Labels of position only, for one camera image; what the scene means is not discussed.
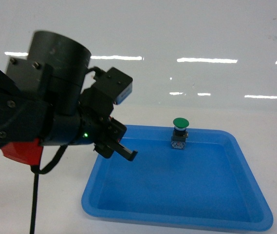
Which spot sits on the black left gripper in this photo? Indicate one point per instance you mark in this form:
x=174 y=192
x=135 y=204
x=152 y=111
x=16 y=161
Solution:
x=91 y=123

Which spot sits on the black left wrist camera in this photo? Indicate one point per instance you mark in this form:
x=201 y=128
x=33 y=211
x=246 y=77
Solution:
x=115 y=85

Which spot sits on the red arm cable clip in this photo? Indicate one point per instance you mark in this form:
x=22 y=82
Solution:
x=24 y=152

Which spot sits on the green mushroom push button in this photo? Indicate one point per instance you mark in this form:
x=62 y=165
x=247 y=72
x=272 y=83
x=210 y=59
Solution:
x=180 y=133

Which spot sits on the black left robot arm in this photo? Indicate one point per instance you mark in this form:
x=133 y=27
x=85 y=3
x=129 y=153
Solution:
x=53 y=98

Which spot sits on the blue plastic tray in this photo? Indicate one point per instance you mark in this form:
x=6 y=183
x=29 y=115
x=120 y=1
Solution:
x=208 y=185

